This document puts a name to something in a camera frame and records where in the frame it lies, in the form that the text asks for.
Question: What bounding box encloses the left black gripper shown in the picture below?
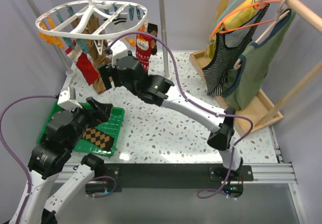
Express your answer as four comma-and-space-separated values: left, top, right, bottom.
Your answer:
66, 95, 114, 148

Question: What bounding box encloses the brown argyle sock front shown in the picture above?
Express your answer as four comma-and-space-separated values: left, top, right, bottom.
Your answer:
82, 128, 114, 151

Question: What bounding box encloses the brown argyle sock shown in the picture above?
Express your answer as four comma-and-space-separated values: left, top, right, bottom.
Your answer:
82, 128, 114, 151
147, 23, 158, 55

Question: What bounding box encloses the red christmas sock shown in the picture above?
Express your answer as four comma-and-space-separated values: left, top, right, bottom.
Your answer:
136, 34, 152, 73
65, 47, 99, 86

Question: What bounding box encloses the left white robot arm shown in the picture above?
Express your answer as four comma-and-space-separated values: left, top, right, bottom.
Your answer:
8, 97, 113, 223

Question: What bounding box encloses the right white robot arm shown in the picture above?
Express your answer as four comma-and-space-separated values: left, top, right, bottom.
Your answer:
98, 56, 243, 180

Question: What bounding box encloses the white round clip hanger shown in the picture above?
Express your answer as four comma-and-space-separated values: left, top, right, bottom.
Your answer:
35, 0, 147, 41

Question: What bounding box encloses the teal clothes hanger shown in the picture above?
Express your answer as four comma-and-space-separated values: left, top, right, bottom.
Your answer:
208, 0, 265, 45

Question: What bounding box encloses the orange clothes hanger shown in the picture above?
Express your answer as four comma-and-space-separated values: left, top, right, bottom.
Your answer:
209, 0, 281, 43

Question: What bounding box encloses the wooden clothes hanger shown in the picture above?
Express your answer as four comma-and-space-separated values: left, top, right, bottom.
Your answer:
229, 5, 295, 73

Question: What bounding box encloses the tan plain sock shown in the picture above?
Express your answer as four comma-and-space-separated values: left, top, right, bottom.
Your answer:
71, 16, 111, 95

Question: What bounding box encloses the green plastic tray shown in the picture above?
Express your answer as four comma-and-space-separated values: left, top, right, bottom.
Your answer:
36, 101, 125, 157

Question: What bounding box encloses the white striped sock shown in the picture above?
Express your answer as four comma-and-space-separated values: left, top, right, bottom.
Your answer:
105, 13, 128, 34

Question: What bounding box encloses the brown argyle sock back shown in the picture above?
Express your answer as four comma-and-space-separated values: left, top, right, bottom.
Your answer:
147, 23, 158, 55

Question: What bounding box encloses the black striped tank top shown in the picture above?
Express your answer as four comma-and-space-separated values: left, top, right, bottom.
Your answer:
202, 3, 270, 97

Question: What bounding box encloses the wooden clothes rack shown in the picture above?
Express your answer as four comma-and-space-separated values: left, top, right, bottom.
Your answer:
189, 0, 321, 135

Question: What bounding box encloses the green tank top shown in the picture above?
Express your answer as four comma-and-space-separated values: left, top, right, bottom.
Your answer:
221, 9, 296, 110

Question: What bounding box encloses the yellow shirt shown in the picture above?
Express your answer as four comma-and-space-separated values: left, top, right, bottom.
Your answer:
206, 0, 259, 59

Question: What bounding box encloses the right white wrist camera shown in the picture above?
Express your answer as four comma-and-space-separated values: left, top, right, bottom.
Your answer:
106, 40, 128, 67

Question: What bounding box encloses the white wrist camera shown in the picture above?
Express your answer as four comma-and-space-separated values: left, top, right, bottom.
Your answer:
57, 87, 82, 111
106, 40, 128, 67

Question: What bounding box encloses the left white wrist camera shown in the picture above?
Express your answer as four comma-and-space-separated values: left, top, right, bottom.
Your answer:
57, 87, 82, 111

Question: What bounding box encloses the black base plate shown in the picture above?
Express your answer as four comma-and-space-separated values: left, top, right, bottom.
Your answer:
85, 164, 254, 194

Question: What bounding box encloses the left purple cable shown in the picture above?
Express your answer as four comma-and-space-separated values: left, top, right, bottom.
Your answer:
0, 95, 60, 217

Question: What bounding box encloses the purple cable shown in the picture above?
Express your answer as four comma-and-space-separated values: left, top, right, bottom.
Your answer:
0, 95, 60, 217
107, 31, 254, 200

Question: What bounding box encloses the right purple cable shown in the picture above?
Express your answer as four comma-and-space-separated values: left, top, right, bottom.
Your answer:
107, 31, 254, 200

